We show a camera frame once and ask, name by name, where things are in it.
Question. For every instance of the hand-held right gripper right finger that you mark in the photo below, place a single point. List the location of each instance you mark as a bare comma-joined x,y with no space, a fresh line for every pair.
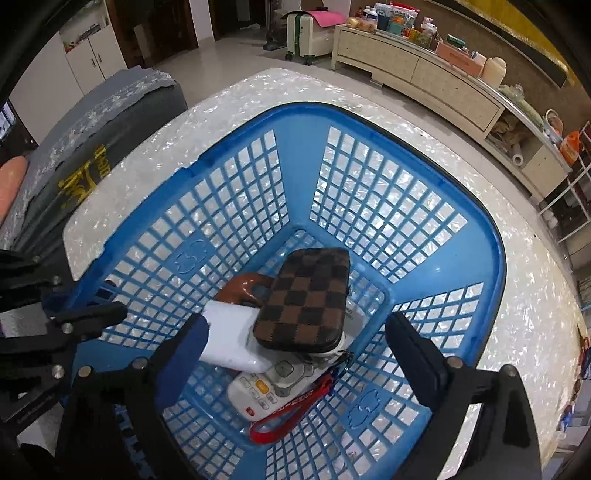
418,360

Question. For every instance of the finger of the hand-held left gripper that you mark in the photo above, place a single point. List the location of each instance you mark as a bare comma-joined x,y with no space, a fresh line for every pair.
27,270
92,318

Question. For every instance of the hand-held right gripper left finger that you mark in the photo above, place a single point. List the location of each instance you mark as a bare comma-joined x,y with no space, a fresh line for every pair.
184,355

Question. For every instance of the white power bank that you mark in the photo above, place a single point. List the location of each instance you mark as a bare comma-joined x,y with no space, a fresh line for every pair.
231,332

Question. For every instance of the white remote control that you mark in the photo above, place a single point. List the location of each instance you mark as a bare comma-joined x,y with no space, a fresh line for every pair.
258,392

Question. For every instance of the blue plastic basket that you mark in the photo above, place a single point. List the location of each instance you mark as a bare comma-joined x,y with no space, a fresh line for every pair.
485,277

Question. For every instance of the brown checkered case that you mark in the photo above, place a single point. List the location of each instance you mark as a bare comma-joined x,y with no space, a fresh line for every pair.
300,300

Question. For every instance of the black seat yellow print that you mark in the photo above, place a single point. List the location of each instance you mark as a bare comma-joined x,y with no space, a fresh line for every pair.
46,217

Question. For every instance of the peach cushion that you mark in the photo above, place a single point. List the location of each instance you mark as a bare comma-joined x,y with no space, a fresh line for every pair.
11,184

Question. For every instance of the red and blue packets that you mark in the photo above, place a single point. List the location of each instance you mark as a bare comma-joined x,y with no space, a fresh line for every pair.
584,350

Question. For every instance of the white metal shelf rack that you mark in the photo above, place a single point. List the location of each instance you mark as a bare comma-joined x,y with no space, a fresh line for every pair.
554,217

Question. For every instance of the white paper roll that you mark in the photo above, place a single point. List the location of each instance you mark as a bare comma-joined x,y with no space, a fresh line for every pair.
518,159

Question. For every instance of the white cupboard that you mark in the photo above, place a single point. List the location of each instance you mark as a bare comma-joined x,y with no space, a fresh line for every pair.
92,53

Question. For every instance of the orange bag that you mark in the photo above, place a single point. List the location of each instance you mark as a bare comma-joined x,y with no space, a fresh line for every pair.
570,147

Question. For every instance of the cream TV cabinet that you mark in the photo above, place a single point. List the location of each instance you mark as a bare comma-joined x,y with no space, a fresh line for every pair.
415,69

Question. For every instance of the cream jar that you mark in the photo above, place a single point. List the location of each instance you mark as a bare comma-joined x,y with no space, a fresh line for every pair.
494,71

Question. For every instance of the salmon cardboard box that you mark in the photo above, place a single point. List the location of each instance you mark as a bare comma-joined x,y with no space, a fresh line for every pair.
457,57

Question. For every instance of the cream suitcase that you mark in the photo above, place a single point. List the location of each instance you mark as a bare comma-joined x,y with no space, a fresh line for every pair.
309,39

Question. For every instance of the group of bottles and jars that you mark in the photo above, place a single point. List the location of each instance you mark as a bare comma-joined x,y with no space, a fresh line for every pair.
392,21

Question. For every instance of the pink folder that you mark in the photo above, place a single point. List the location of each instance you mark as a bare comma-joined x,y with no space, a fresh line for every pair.
328,17

